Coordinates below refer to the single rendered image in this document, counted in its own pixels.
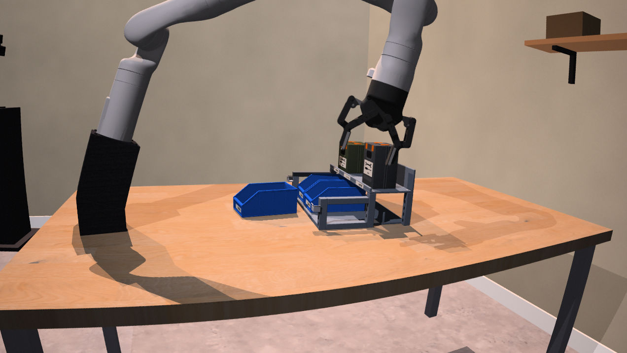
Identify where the blue bin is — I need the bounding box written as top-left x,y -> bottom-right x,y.
304,180 -> 366,212
297,174 -> 348,202
234,182 -> 298,217

